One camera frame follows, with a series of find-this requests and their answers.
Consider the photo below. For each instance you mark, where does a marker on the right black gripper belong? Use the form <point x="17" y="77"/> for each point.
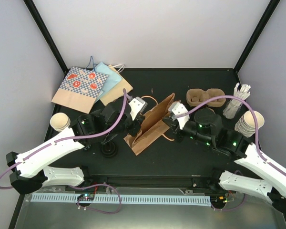
<point x="174" y="125"/>

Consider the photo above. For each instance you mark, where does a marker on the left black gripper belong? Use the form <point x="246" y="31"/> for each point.
<point x="133" y="130"/>

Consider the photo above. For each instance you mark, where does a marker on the brown paper bag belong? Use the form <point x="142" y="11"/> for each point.
<point x="152" y="127"/>

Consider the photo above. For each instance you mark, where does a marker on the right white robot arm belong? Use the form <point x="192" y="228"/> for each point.
<point x="207" y="128"/>

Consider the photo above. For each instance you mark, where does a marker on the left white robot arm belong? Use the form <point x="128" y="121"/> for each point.
<point x="32" y="170"/>

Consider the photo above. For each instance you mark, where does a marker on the near black lid stack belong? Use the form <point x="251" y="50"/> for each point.
<point x="109" y="149"/>

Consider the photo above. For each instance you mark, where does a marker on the tan paper bag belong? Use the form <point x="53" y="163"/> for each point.
<point x="117" y="91"/>

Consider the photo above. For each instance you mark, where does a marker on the far pulp cup carrier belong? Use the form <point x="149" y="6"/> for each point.
<point x="195" y="97"/>

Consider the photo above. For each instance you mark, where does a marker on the light blue paper bag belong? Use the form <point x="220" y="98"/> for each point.
<point x="112" y="79"/>

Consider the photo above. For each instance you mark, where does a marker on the white straws in holder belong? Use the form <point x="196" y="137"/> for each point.
<point x="234" y="105"/>

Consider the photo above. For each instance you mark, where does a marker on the right paper cup stack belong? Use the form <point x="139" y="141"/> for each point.
<point x="246" y="124"/>

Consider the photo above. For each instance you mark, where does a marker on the paper cup stack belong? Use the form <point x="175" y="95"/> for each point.
<point x="59" y="121"/>
<point x="246" y="124"/>

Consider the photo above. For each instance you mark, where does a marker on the blue checkered paper bag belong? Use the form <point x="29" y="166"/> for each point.
<point x="80" y="89"/>

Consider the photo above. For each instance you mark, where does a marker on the left paper cup stack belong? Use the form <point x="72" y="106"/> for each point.
<point x="59" y="121"/>

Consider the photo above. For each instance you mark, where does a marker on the small circuit board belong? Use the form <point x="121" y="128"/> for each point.
<point x="85" y="197"/>

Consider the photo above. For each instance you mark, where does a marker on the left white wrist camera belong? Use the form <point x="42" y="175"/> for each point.
<point x="137" y="105"/>

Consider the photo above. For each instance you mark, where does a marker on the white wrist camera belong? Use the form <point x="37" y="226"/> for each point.
<point x="137" y="105"/>
<point x="177" y="112"/>

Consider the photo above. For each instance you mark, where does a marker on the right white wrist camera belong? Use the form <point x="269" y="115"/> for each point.
<point x="177" y="112"/>

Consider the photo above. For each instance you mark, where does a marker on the light blue cable duct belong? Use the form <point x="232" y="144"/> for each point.
<point x="124" y="199"/>

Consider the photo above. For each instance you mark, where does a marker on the right black frame post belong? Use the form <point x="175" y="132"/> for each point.
<point x="271" y="7"/>

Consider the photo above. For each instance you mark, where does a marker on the black frame post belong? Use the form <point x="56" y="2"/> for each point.
<point x="46" y="34"/>
<point x="271" y="7"/>

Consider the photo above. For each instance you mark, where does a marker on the left black frame post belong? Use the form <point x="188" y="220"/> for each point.
<point x="46" y="34"/>

